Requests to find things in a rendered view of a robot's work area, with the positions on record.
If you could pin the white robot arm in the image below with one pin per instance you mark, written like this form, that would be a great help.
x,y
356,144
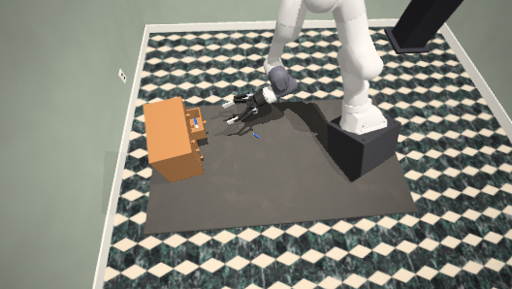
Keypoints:
x,y
364,63

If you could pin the wooden chest of drawers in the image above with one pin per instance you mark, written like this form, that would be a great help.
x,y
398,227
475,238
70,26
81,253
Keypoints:
x,y
168,145

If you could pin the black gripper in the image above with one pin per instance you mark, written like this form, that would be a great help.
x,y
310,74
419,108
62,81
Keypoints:
x,y
253,102

